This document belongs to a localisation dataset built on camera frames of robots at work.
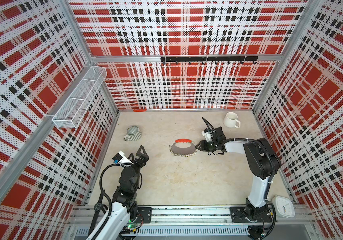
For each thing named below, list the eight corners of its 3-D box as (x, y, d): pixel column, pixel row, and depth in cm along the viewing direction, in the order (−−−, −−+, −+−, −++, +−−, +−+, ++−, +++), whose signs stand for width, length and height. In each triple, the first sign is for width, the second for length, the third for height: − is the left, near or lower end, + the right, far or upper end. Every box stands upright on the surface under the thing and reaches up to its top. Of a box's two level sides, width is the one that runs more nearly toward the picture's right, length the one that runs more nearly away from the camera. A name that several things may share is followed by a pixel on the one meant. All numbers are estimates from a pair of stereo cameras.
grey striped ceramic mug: (126, 142, 104) (123, 138, 99) (129, 131, 110) (127, 126, 106) (140, 142, 104) (138, 138, 99) (142, 131, 110) (140, 126, 106)
